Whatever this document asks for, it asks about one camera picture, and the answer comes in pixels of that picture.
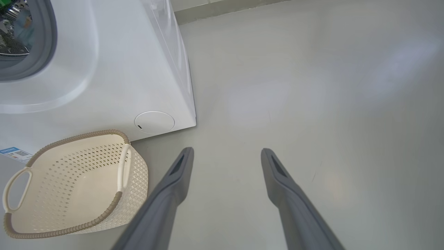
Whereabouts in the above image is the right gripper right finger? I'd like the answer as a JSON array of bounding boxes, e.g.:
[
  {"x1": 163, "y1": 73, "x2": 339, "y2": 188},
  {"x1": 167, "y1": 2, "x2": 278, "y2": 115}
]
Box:
[{"x1": 261, "y1": 148, "x2": 345, "y2": 250}]

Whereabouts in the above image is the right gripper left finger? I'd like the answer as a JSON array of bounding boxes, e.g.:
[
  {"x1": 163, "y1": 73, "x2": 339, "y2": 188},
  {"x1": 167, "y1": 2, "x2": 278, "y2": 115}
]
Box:
[{"x1": 111, "y1": 147, "x2": 195, "y2": 250}]

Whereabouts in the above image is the cream perforated laundry basket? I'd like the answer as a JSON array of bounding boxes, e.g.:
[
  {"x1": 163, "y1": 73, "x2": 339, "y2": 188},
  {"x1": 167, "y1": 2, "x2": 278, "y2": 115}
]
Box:
[{"x1": 3, "y1": 130, "x2": 149, "y2": 239}]

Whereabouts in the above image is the white washing machine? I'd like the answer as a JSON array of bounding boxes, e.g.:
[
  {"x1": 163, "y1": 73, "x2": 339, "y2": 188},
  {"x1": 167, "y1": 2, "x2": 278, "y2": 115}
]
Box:
[{"x1": 0, "y1": 0, "x2": 197, "y2": 164}]

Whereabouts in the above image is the grey rubber door gasket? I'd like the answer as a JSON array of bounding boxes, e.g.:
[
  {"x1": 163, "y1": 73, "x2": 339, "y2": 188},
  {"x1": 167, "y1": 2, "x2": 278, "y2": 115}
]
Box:
[{"x1": 0, "y1": 0, "x2": 58, "y2": 82}]

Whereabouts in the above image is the round white filter cover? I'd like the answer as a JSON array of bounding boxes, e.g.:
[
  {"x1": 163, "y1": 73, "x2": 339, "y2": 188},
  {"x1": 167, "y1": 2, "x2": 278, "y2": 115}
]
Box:
[{"x1": 134, "y1": 111, "x2": 176, "y2": 135}]

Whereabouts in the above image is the blue energy label sticker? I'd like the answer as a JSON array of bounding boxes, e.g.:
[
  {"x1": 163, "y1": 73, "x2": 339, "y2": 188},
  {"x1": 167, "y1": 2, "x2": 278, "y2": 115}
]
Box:
[{"x1": 0, "y1": 147, "x2": 34, "y2": 164}]

